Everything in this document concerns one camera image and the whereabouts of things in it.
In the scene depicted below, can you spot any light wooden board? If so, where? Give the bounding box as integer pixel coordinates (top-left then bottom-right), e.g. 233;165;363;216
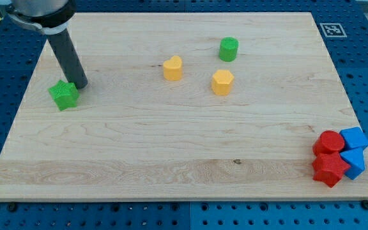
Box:
0;12;368;202

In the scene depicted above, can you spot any yellow heart block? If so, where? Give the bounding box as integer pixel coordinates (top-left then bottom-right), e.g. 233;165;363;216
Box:
163;56;183;81

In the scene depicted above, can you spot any yellow hexagon block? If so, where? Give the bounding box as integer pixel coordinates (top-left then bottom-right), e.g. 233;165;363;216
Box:
211;70;234;96

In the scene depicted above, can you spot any green cylinder block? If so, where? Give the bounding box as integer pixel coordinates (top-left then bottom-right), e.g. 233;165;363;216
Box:
218;37;239;62

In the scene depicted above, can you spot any green star block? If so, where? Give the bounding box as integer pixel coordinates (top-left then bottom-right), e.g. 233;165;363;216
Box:
48;80;79;111

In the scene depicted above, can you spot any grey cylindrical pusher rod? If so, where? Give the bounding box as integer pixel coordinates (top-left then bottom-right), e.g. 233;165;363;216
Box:
47;29;88;89

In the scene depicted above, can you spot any red cylinder block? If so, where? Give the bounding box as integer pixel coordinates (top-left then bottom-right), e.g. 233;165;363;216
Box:
312;130;345;156

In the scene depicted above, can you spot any red star block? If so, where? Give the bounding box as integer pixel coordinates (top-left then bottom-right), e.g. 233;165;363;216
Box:
312;151;351;188

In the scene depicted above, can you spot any white fiducial marker tag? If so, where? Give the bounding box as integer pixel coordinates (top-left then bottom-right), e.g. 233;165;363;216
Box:
319;23;347;38

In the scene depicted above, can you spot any blue cube block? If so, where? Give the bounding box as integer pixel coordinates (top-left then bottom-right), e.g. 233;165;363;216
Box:
339;126;368;150

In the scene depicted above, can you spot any blue triangle block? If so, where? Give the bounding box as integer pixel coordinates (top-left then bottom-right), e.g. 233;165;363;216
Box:
340;148;365;180

